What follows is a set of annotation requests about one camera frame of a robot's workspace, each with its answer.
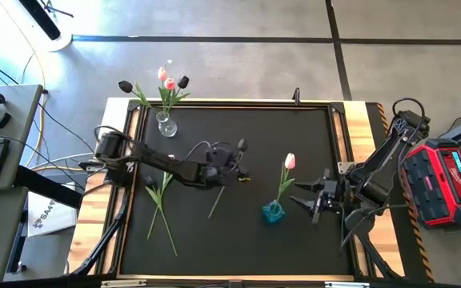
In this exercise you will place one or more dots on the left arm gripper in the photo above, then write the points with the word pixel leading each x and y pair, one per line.
pixel 220 172

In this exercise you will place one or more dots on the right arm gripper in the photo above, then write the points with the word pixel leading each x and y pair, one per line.
pixel 332 194

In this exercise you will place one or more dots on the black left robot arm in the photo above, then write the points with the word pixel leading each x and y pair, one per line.
pixel 162 162

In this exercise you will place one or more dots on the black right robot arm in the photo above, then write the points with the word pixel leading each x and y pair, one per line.
pixel 380 158

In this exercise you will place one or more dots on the blue cut glass vase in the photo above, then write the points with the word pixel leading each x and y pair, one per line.
pixel 270 216

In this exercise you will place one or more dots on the clear glass vase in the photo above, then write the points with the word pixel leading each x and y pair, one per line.
pixel 167 129

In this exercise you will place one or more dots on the yellow tape marker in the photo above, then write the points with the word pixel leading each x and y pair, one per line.
pixel 245 179

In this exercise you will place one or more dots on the black table mat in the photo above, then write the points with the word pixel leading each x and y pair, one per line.
pixel 214 248

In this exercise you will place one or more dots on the small black table clamp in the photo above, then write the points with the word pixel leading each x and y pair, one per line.
pixel 296 96

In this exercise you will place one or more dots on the black platform with hazard stripes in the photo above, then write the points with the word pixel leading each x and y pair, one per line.
pixel 410 256

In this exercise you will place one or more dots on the red and black tool box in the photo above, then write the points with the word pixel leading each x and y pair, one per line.
pixel 442 188

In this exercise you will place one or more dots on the black desk beam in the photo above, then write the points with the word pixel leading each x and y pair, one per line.
pixel 60 196

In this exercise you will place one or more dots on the white round stand base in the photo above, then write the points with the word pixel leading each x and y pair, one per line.
pixel 63 42

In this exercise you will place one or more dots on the gray desk with keyboard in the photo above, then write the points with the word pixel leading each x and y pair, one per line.
pixel 18 120

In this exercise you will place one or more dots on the black stand bar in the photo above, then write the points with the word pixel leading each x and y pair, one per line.
pixel 49 26

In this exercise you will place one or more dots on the black aluminium table frame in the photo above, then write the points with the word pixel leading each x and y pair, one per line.
pixel 234 103

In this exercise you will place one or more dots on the black diagonal frame strut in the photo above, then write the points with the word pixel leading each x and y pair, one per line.
pixel 103 238
pixel 376 260

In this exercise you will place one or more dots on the silver metal bracket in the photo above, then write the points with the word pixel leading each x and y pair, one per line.
pixel 122 283
pixel 346 285

